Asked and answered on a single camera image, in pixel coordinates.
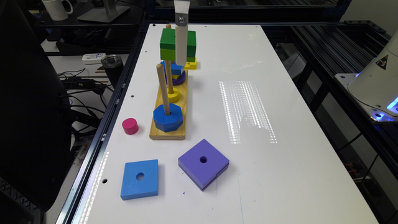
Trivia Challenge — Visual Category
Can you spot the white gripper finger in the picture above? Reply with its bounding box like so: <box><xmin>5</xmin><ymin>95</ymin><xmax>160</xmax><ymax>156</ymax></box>
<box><xmin>174</xmin><ymin>0</ymin><xmax>190</xmax><ymax>66</ymax></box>

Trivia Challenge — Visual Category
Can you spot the green square block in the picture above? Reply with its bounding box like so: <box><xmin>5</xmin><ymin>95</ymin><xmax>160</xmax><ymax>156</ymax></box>
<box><xmin>160</xmin><ymin>28</ymin><xmax>197</xmax><ymax>62</ymax></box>

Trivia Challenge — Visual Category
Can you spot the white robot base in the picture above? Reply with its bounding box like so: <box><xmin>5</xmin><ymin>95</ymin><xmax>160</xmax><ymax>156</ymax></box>
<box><xmin>335</xmin><ymin>34</ymin><xmax>397</xmax><ymax>123</ymax></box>

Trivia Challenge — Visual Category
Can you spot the small yellow notched block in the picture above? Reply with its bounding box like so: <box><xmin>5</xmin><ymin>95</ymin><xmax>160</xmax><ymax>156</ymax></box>
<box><xmin>184</xmin><ymin>57</ymin><xmax>197</xmax><ymax>70</ymax></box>

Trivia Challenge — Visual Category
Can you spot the small blue square block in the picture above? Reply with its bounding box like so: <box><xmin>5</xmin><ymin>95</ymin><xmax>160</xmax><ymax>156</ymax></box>
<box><xmin>161</xmin><ymin>60</ymin><xmax>183</xmax><ymax>75</ymax></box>

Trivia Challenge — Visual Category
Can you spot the blue octagon block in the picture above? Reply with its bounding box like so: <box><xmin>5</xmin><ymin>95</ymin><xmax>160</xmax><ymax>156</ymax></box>
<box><xmin>153</xmin><ymin>103</ymin><xmax>183</xmax><ymax>132</ymax></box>

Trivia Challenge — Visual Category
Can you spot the pink cylinder block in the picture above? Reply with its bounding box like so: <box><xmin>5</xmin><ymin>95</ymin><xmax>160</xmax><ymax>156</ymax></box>
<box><xmin>122</xmin><ymin>118</ymin><xmax>139</xmax><ymax>135</ymax></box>

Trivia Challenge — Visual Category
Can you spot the large purple square block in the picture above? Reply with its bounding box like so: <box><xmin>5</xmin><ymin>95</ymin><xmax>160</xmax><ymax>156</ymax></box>
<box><xmin>178</xmin><ymin>139</ymin><xmax>229</xmax><ymax>191</ymax></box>

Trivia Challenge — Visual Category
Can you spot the large blue square block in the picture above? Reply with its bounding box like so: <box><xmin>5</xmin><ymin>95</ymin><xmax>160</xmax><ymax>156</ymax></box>
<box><xmin>121</xmin><ymin>159</ymin><xmax>159</xmax><ymax>200</ymax></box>

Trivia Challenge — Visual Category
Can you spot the middle wooden peg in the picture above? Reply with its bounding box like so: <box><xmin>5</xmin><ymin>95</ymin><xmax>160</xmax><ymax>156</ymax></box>
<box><xmin>165</xmin><ymin>60</ymin><xmax>174</xmax><ymax>95</ymax></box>

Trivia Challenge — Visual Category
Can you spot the front wooden peg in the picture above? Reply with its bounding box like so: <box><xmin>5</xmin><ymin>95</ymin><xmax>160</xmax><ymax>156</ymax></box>
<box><xmin>156</xmin><ymin>63</ymin><xmax>170</xmax><ymax>116</ymax></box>

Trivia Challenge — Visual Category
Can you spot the silver monitor stand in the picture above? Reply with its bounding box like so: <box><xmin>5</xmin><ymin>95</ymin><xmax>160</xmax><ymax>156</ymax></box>
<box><xmin>77</xmin><ymin>0</ymin><xmax>130</xmax><ymax>23</ymax></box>

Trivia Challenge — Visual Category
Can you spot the purple round disc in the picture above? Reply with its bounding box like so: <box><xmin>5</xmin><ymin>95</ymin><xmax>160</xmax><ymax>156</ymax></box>
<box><xmin>171</xmin><ymin>70</ymin><xmax>187</xmax><ymax>85</ymax></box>

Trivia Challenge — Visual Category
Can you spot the black tumbler cup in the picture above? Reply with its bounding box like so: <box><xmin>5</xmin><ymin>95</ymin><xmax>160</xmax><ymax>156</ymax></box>
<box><xmin>101</xmin><ymin>55</ymin><xmax>124</xmax><ymax>88</ymax></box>

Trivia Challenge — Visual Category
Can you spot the white remote device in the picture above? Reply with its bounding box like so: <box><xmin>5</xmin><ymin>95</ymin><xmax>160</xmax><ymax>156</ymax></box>
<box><xmin>82</xmin><ymin>53</ymin><xmax>106</xmax><ymax>65</ymax></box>

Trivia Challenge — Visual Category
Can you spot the white mug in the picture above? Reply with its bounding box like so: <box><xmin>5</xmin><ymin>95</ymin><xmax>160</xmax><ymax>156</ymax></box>
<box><xmin>42</xmin><ymin>0</ymin><xmax>73</xmax><ymax>21</ymax></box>

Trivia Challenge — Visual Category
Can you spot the wooden peg base board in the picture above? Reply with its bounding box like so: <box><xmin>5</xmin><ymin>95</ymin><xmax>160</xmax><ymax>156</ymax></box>
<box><xmin>149</xmin><ymin>70</ymin><xmax>188</xmax><ymax>140</ymax></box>

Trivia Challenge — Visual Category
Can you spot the black office chair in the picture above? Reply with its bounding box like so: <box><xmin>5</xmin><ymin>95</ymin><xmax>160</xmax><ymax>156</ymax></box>
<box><xmin>1</xmin><ymin>1</ymin><xmax>71</xmax><ymax>212</ymax></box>

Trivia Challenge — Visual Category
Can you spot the yellow ring block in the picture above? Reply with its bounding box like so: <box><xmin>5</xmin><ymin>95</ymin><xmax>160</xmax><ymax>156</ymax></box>
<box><xmin>167</xmin><ymin>87</ymin><xmax>180</xmax><ymax>103</ymax></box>

